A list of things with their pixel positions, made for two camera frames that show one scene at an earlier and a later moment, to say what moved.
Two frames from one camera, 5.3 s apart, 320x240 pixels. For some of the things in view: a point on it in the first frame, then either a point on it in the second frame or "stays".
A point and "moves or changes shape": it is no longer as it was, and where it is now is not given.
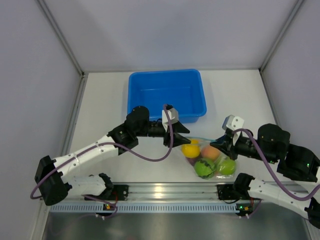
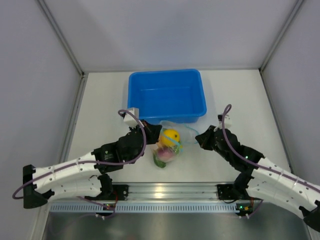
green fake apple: x=227 y=167 to x=177 y=150
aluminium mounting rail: x=168 y=192 stays
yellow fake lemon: x=191 y=150 moves or changes shape
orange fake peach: x=211 y=153 to x=160 y=144
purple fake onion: x=193 y=160 to x=165 y=154
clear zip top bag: x=208 y=161 to x=173 y=137
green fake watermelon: x=204 y=168 to x=160 y=164
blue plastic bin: x=183 y=89 stays
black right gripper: x=225 y=143 to x=204 y=139
